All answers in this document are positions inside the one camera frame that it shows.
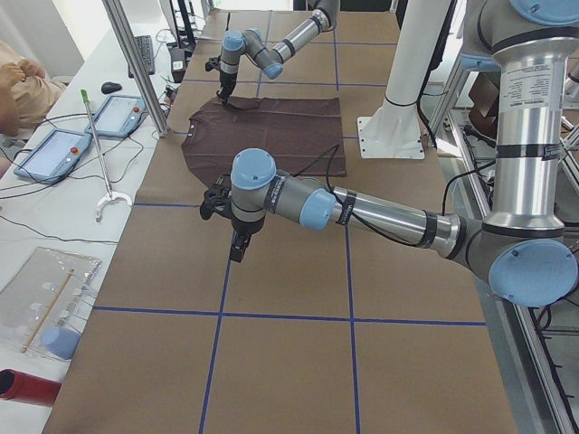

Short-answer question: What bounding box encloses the aluminium frame post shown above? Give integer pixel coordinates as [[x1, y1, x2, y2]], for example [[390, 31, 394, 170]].
[[102, 0, 169, 137]]

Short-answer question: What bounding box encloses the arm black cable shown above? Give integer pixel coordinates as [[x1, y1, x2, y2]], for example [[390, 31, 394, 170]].
[[289, 142, 453, 248]]

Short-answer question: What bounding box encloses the teach pendant near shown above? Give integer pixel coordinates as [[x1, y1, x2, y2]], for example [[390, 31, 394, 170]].
[[14, 128, 92, 184]]

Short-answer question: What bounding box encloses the person at desk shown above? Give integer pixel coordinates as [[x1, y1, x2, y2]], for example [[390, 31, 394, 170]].
[[0, 40, 64, 177]]

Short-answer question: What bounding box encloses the teach pendant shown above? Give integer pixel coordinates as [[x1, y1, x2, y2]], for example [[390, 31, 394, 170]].
[[14, 128, 92, 184], [93, 94, 146, 138]]

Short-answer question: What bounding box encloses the wooden stick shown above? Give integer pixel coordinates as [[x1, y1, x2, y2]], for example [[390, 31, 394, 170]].
[[20, 269, 74, 354]]

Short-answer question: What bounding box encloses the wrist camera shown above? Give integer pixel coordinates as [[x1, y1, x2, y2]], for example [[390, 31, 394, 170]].
[[199, 174, 233, 221], [204, 55, 222, 72]]

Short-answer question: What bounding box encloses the brown t-shirt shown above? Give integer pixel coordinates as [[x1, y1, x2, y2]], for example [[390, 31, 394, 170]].
[[182, 97, 346, 186]]

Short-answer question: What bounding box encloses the clear plastic bag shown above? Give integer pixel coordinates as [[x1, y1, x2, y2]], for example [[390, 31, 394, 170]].
[[1, 248, 101, 360]]

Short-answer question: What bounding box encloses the reacher grabber tool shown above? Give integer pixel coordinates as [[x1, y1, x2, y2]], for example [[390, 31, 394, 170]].
[[81, 89, 133, 222]]

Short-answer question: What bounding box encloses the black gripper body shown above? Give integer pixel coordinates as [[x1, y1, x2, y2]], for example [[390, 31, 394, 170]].
[[218, 71, 235, 99], [229, 231, 252, 263]]

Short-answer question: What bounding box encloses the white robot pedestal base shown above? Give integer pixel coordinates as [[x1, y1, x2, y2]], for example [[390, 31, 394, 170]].
[[357, 0, 453, 160]]

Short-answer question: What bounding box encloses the blue plastic cup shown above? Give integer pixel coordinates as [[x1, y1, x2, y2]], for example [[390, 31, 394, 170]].
[[41, 326, 81, 360]]

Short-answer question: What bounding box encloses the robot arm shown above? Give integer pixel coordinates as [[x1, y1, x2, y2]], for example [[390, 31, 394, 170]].
[[216, 0, 340, 104], [228, 1, 578, 307]]

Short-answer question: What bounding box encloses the red cylinder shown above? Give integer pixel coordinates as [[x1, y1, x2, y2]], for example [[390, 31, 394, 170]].
[[1, 369, 62, 407]]

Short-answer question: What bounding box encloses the black keyboard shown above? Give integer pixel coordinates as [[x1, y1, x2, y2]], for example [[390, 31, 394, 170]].
[[134, 35, 156, 75]]

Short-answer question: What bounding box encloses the teach pendant far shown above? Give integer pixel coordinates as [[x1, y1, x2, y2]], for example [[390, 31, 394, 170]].
[[93, 94, 146, 138]]

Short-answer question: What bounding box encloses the black computer mouse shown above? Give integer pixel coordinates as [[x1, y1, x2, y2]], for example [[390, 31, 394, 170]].
[[100, 81, 122, 95]]

